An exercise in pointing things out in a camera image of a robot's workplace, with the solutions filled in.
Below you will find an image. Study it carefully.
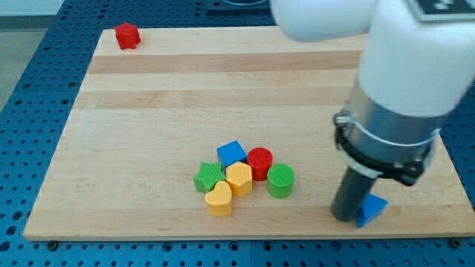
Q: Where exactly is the green cylinder block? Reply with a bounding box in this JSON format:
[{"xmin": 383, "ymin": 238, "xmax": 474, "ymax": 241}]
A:
[{"xmin": 266, "ymin": 164, "xmax": 295, "ymax": 199}]

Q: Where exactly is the wooden board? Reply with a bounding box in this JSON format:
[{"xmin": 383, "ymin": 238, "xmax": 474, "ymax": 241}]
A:
[{"xmin": 23, "ymin": 27, "xmax": 474, "ymax": 241}]

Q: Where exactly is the red cylinder block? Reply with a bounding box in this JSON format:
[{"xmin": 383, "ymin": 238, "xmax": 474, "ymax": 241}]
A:
[{"xmin": 247, "ymin": 147, "xmax": 273, "ymax": 181}]

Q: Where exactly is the green star block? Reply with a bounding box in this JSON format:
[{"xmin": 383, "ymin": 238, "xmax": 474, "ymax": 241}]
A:
[{"xmin": 193, "ymin": 162, "xmax": 226, "ymax": 193}]

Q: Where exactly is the blue triangle block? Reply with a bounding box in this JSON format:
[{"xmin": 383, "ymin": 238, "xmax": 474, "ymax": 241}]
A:
[{"xmin": 356, "ymin": 194, "xmax": 388, "ymax": 228}]

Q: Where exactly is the yellow heart block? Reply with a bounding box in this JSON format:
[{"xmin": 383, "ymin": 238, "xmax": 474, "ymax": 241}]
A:
[{"xmin": 205, "ymin": 181, "xmax": 232, "ymax": 217}]

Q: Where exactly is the red star block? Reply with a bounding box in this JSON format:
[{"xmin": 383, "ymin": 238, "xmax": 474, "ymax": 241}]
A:
[{"xmin": 114, "ymin": 22, "xmax": 141, "ymax": 50}]

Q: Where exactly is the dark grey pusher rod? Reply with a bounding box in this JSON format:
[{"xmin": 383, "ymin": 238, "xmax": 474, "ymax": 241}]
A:
[{"xmin": 330, "ymin": 167, "xmax": 377, "ymax": 222}]

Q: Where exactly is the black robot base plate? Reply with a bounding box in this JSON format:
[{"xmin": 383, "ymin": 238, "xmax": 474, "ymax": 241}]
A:
[{"xmin": 206, "ymin": 0, "xmax": 270, "ymax": 16}]

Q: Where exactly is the silver clamp wrist mount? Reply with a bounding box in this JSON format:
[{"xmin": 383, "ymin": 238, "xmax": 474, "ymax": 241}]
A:
[{"xmin": 333, "ymin": 80, "xmax": 448, "ymax": 186}]

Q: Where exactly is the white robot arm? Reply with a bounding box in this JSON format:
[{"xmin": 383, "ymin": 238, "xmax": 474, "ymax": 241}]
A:
[{"xmin": 270, "ymin": 1, "xmax": 474, "ymax": 221}]

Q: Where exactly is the blue cube block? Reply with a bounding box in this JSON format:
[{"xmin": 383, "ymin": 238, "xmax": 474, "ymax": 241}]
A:
[{"xmin": 217, "ymin": 140, "xmax": 247, "ymax": 168}]

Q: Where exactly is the yellow pentagon block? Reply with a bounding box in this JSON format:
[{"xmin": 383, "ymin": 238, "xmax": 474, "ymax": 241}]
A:
[{"xmin": 226, "ymin": 162, "xmax": 253, "ymax": 197}]

